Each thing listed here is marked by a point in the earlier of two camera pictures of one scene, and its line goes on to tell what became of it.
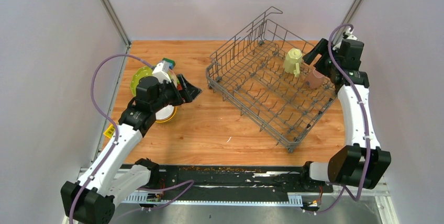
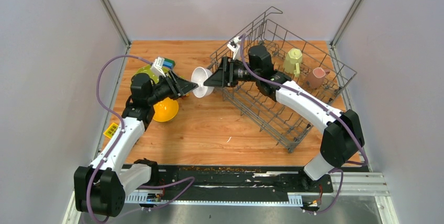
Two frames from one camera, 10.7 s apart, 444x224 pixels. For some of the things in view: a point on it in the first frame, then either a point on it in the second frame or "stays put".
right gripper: [322, 48] → [224, 76]
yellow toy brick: [110, 131] stays put
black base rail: [226, 185] stays put
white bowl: [165, 113] → [199, 75]
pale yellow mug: [291, 61] stays put
